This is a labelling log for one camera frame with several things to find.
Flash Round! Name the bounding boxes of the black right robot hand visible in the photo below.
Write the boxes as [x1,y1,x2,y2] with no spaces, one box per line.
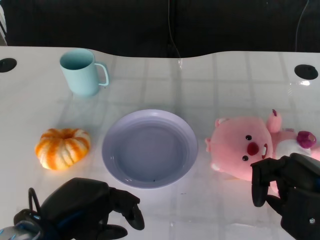
[250,152,320,240]

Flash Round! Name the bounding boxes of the black sofa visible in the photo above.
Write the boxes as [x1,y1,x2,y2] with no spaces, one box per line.
[0,0,320,59]

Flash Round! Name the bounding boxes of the lavender round plate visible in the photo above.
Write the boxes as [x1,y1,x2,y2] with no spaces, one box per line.
[101,108,199,190]

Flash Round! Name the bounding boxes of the black round table grommet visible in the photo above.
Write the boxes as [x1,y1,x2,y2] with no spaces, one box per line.
[0,57,17,73]
[294,64,319,80]

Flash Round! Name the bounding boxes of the thin hanging cable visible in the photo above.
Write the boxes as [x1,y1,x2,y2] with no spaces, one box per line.
[294,0,310,52]

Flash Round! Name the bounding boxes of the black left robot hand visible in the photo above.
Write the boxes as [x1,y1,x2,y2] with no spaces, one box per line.
[28,177,146,240]

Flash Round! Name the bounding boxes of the light blue mug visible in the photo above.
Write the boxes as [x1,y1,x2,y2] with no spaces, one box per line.
[59,48,110,97]

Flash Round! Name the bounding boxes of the pink plush doll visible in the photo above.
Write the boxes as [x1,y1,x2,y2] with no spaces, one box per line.
[205,109,320,194]

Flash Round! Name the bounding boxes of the orange white striped pumpkin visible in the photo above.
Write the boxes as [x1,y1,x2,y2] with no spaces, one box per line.
[34,127,91,171]

